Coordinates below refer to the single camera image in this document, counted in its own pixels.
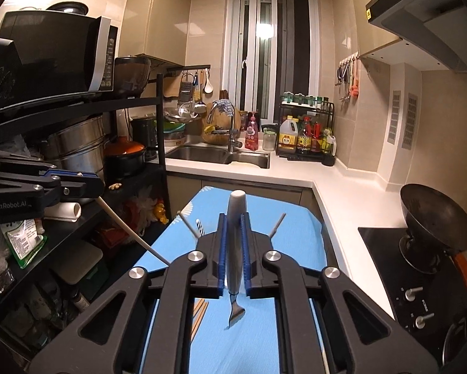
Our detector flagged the red plastic bag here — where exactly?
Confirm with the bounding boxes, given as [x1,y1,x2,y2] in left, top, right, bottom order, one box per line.
[93,218,144,250]

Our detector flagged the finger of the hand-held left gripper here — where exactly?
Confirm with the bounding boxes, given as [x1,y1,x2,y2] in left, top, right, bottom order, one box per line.
[0,149,104,183]
[0,177,105,203]

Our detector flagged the green plastic basin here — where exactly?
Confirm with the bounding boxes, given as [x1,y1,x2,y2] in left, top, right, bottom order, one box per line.
[162,121,187,141]

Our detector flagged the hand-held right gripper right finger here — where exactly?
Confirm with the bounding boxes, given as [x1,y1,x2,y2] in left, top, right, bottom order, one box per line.
[240,213,439,374]

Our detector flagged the steel fork with white handle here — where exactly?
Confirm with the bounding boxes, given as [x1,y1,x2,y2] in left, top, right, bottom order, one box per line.
[226,189,248,330]

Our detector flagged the blue tablecloth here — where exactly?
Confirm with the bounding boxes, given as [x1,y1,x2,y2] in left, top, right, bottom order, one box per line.
[138,185,330,374]

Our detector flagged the black microwave oven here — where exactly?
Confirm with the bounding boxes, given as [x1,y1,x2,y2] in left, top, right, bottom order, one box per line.
[0,8,119,125]

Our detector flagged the black wok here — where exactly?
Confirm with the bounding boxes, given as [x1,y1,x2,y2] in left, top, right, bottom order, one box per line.
[399,183,467,277]

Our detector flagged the red dish soap bottle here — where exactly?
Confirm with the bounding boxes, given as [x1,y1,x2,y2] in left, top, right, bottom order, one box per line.
[244,112,260,151]

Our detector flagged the white framed window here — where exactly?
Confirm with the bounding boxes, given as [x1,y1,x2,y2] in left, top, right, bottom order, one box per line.
[228,0,320,123]

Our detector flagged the black wire spice rack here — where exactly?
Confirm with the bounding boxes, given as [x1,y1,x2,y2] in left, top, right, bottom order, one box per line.
[278,101,337,166]

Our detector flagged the black metal shelf rack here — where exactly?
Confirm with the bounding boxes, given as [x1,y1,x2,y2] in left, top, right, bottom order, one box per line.
[0,74,168,359]

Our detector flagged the white kitchen countertop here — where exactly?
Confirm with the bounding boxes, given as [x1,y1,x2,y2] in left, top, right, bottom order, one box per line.
[165,152,398,320]

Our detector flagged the green food packet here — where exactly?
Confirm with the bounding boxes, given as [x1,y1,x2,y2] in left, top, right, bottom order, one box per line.
[2,218,49,269]

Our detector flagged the red sauce bottle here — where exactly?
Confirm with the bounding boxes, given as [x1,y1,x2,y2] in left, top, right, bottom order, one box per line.
[311,122,323,152]

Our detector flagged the grey storage box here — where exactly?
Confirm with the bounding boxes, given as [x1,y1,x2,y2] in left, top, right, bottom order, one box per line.
[56,239,104,281]

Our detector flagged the dark soy sauce bottle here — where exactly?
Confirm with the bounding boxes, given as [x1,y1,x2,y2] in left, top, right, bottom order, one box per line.
[297,116,312,154]

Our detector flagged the white paper roll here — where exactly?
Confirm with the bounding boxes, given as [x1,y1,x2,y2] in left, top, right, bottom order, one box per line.
[44,202,82,223]

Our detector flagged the black round lid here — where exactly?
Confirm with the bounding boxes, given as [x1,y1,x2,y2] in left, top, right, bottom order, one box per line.
[46,2,90,17]

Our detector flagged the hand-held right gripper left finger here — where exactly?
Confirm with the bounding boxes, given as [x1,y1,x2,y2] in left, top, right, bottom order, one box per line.
[29,213,229,374]

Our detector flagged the grey range hood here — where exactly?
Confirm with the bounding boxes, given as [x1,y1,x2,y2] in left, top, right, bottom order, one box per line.
[365,0,467,74]

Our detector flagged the black electric kettle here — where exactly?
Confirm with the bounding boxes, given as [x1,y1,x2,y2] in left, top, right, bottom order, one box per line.
[131,117,159,161]

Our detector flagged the hanging kitchen utensils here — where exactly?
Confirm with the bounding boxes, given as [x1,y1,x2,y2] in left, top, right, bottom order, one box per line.
[350,59,361,98]

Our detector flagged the dark glass jar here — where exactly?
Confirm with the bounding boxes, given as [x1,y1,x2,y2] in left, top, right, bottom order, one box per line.
[114,56,152,98]

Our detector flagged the black gas stove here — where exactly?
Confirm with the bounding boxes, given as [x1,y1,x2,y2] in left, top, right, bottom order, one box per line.
[358,226,467,359]

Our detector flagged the steel kitchen faucet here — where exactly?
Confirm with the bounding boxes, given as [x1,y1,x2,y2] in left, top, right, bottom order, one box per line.
[207,100,242,153]

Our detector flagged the row of green-capped spice jars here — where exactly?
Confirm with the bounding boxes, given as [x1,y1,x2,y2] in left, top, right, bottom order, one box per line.
[281,93,331,110]

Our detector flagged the brown wooden cutting board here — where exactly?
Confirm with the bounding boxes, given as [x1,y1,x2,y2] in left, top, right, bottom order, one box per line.
[200,101,243,145]

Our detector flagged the cooking oil bottle yellow label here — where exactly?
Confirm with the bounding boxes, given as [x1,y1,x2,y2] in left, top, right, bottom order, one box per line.
[277,117,299,154]

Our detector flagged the steel colander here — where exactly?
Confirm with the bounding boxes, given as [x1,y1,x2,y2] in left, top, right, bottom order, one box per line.
[165,101,207,123]

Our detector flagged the black pot with orange lid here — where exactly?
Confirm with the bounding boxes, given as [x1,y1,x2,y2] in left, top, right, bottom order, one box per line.
[103,136,147,178]

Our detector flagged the stainless steel steamer pot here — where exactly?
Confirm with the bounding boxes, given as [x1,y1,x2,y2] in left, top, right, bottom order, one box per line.
[42,116,106,199]

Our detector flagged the glass jar with green lid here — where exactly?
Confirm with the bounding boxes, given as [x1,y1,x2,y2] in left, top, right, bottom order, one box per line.
[262,124,278,152]

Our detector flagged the stainless steel sink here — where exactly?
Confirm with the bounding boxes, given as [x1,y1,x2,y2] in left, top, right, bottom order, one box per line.
[165,144,271,169]

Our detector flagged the grey wall vent panel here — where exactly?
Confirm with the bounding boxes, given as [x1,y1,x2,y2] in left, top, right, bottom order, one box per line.
[389,90,402,141]
[402,93,418,149]

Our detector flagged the yellow toy figure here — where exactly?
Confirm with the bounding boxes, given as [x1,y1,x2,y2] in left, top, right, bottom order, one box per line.
[153,200,170,224]

